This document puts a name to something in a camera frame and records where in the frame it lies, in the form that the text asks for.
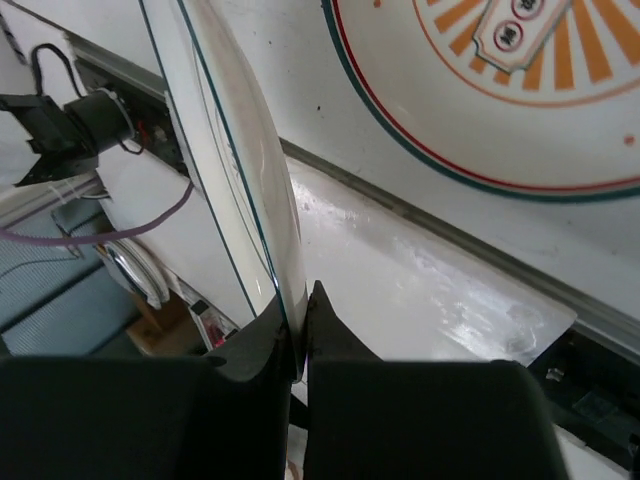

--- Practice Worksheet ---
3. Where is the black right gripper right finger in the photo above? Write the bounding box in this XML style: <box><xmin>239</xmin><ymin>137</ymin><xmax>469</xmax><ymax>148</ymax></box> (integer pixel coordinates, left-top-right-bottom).
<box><xmin>303</xmin><ymin>284</ymin><xmax>568</xmax><ymax>479</ymax></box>

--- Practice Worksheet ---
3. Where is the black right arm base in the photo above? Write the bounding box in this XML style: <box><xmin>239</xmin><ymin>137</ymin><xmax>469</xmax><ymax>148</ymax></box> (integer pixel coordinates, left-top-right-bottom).
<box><xmin>528</xmin><ymin>329</ymin><xmax>639</xmax><ymax>479</ymax></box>

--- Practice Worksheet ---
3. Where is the orange sunburst pattern plate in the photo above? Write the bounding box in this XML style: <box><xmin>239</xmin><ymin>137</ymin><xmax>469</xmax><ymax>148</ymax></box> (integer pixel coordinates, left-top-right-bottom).
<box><xmin>322</xmin><ymin>1</ymin><xmax>639</xmax><ymax>203</ymax></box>

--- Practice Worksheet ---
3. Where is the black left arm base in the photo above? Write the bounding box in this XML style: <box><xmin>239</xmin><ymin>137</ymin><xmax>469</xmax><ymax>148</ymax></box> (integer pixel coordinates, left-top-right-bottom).
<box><xmin>1</xmin><ymin>43</ymin><xmax>187</xmax><ymax>187</ymax></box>

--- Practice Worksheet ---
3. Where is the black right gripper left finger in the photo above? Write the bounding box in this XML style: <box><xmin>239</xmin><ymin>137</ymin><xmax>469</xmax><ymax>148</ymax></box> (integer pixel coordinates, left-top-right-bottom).
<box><xmin>1</xmin><ymin>296</ymin><xmax>292</xmax><ymax>479</ymax></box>

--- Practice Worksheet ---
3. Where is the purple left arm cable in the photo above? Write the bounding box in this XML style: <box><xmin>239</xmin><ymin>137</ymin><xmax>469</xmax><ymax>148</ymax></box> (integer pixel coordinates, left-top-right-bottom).
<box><xmin>0</xmin><ymin>0</ymin><xmax>194</xmax><ymax>247</ymax></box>

